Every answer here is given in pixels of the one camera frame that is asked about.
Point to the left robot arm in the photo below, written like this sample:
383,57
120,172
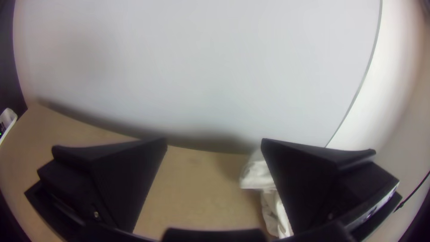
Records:
7,121

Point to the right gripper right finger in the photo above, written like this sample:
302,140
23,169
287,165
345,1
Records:
312,181

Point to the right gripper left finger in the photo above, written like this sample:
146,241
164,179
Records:
111,178

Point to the white t-shirt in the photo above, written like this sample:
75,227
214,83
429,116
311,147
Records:
258,178

